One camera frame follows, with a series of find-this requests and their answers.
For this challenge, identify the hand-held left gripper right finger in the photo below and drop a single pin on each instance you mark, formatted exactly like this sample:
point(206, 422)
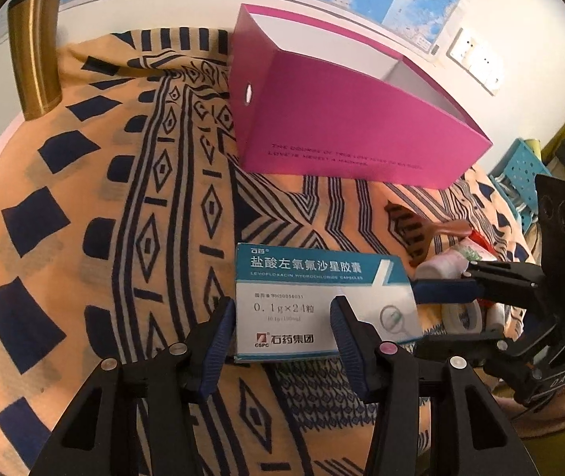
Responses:
point(348, 347)

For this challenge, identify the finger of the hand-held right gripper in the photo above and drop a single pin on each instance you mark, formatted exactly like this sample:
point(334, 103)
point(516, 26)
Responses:
point(500, 282)
point(481, 344)

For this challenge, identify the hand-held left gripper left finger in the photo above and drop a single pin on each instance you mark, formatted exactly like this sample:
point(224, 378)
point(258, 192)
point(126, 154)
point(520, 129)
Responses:
point(217, 344)

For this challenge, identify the white tube with blue label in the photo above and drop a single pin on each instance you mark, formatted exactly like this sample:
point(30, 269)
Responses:
point(463, 317)

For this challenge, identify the pink tube with green print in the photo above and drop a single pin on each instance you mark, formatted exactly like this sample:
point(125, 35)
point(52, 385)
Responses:
point(443, 260)

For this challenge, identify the blue and white medicine box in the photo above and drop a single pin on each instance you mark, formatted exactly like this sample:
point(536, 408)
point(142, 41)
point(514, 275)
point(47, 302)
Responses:
point(292, 277)

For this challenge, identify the reddish brown comb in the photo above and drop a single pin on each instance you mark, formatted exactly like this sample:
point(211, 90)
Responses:
point(414, 233)

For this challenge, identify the pink cardboard box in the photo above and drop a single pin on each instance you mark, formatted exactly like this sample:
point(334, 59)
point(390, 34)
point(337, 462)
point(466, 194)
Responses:
point(342, 119)

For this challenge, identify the blue plastic crate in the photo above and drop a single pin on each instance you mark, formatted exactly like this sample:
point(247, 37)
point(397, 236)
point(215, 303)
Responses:
point(518, 178)

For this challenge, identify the orange patterned blanket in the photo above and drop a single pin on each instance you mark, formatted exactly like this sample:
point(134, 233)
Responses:
point(114, 208)

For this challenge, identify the gold metal thermos cup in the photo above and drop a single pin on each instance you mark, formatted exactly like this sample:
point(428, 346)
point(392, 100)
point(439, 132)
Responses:
point(37, 54)

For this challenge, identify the white wall socket panel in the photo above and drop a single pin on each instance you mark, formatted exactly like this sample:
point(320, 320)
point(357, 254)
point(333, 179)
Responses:
point(476, 59)

